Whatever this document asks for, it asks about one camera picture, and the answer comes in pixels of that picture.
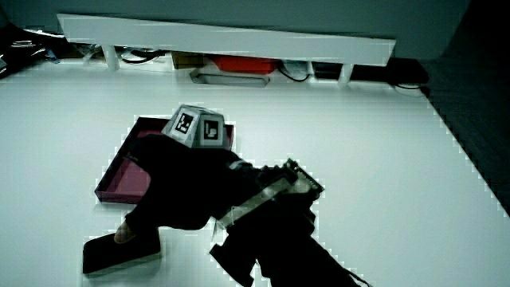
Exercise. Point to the pink tray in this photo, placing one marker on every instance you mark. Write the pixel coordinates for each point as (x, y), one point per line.
(123, 183)

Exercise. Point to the black bag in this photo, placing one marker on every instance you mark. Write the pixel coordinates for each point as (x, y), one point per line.
(20, 48)

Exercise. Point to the brown box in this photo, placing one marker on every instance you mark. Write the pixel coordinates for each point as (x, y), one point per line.
(186, 60)

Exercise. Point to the white desk shelf riser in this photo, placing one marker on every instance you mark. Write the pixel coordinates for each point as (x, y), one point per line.
(199, 38)

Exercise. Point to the red box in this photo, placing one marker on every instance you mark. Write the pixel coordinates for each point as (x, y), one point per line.
(243, 64)

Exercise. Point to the black eraser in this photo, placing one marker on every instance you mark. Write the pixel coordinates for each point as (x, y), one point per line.
(103, 255)

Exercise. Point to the black box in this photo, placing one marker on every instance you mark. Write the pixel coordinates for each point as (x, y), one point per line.
(326, 70)

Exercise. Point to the person's right hand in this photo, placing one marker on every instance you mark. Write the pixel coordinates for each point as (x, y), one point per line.
(183, 179)

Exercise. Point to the grey flat device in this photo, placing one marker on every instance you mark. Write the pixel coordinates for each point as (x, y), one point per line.
(227, 79)

